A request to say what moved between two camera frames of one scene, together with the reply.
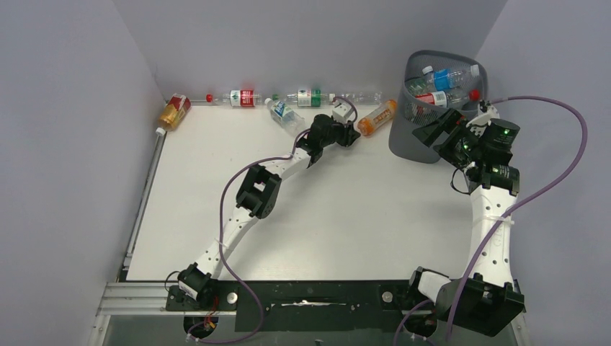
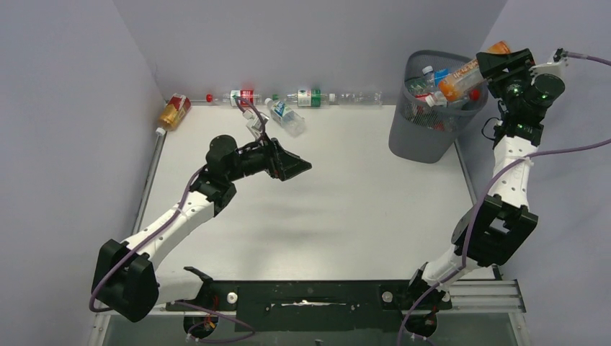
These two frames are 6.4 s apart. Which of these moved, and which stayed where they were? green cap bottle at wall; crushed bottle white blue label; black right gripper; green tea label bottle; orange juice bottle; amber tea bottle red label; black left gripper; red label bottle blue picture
Moved: black left gripper; orange juice bottle; black right gripper
Stayed: crushed bottle white blue label; red label bottle blue picture; green tea label bottle; amber tea bottle red label; green cap bottle at wall
